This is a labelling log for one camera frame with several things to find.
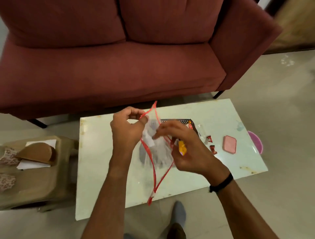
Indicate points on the clear pouch with red zipper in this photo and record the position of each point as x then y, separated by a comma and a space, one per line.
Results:
157, 152

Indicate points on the person's left hand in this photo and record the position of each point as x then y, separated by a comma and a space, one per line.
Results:
124, 134

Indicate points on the black wristband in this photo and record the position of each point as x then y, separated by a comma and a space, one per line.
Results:
221, 184

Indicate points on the person's grey sock foot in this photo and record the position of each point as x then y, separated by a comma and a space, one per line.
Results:
179, 213

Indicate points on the beige plastic stool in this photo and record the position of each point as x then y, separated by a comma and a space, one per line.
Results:
37, 179

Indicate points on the maroon sofa back cushion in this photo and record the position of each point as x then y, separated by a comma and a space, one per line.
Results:
169, 17
61, 19

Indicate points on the small orange packet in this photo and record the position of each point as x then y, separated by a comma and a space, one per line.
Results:
182, 147

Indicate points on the maroon fabric sofa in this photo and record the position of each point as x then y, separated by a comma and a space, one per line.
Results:
110, 73

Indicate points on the white paper sheet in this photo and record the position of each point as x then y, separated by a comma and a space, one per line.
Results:
29, 164

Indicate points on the person's left thumb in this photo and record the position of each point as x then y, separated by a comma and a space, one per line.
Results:
140, 126

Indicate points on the pink rectangular case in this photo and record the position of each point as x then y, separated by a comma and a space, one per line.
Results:
229, 144

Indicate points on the black mesh tray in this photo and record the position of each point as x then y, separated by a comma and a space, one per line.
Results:
181, 121

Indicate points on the person's left forearm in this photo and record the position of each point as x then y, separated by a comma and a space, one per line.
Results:
110, 202

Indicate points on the person's brown trouser leg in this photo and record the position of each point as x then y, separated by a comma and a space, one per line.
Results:
176, 231

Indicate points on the red candy wrapper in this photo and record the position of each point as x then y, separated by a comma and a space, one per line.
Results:
213, 149
209, 139

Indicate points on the person's right forearm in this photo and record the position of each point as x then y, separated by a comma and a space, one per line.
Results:
242, 211

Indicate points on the brown paper bag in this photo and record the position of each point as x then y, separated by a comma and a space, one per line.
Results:
37, 152

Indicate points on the floral patterned cloth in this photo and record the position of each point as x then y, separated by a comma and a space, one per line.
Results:
8, 157
7, 181

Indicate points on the wooden door panel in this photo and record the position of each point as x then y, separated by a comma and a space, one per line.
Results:
294, 24

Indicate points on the clear plastic cup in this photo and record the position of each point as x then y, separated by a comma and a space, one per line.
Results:
201, 133

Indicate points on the person's right hand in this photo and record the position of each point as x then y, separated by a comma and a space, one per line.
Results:
194, 152

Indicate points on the pink plastic bowl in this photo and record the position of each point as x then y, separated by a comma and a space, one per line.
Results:
257, 144

